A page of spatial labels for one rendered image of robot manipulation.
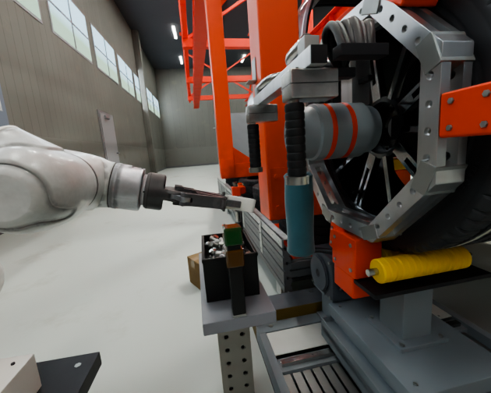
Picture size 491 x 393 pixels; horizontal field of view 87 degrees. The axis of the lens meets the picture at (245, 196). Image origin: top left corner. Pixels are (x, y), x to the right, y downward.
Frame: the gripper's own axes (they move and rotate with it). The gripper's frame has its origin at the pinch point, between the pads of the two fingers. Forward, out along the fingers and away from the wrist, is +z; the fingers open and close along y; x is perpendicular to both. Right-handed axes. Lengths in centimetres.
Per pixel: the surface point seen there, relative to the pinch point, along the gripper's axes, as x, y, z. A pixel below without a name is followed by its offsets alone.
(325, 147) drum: -16.3, -1.2, 18.0
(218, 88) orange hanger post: -89, 235, 22
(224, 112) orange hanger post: -65, 235, 33
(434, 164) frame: -14.4, -22.6, 25.6
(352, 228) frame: 2.1, 0.6, 32.2
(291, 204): 0.0, 14.3, 20.1
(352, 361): 44, 4, 46
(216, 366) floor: 69, 34, 13
